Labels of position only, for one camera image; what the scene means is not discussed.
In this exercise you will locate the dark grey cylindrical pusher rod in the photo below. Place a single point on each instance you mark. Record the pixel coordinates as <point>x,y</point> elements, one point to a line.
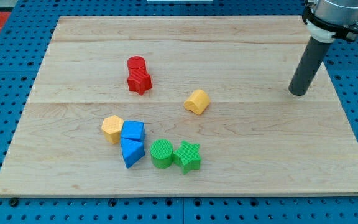
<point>308,66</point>

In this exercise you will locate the red cylinder block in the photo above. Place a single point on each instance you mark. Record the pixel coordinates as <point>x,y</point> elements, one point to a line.
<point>136,64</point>

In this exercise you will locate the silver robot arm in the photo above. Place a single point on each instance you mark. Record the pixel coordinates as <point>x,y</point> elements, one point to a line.
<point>328,20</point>

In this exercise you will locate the yellow hexagon block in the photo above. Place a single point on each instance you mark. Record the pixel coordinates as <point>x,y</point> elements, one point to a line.
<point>112,127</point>

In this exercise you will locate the red star block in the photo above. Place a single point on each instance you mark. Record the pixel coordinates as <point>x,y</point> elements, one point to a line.
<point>139,81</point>

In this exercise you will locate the green cylinder block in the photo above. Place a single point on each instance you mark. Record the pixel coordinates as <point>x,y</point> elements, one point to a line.
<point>161,152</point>

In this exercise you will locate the yellow half-round block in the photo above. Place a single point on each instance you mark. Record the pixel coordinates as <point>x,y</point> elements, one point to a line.
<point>197,102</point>

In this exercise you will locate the light wooden board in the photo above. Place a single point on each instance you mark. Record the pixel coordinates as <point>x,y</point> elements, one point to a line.
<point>256,138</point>

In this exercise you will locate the blue triangle block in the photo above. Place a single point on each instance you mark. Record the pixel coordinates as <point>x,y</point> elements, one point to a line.
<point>132,151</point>

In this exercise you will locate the green star block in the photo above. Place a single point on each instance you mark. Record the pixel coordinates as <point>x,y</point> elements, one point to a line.
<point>187,157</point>

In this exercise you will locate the blue cube block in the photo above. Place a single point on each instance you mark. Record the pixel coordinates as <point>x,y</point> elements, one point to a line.
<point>133,130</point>

